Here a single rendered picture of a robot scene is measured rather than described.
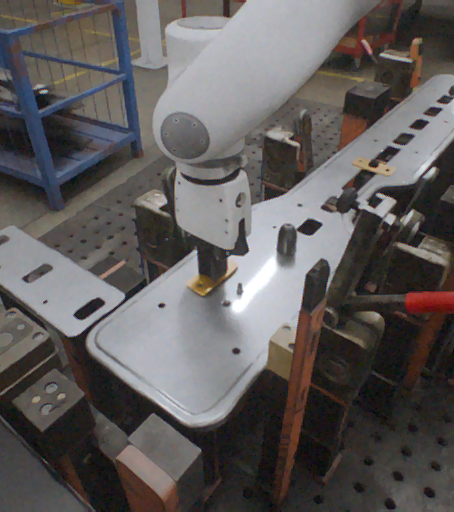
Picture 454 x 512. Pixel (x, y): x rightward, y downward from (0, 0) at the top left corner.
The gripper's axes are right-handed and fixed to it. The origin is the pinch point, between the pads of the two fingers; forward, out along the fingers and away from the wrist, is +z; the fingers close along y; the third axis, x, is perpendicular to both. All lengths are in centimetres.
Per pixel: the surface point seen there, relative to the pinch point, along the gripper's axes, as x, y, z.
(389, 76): -102, 14, 3
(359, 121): -76, 11, 7
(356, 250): 1.8, -20.7, -13.5
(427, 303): 1.0, -28.6, -10.1
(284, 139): -38.5, 11.9, -1.4
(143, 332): 13.9, 0.5, 3.0
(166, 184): -3.8, 12.0, -6.9
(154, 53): -300, 321, 91
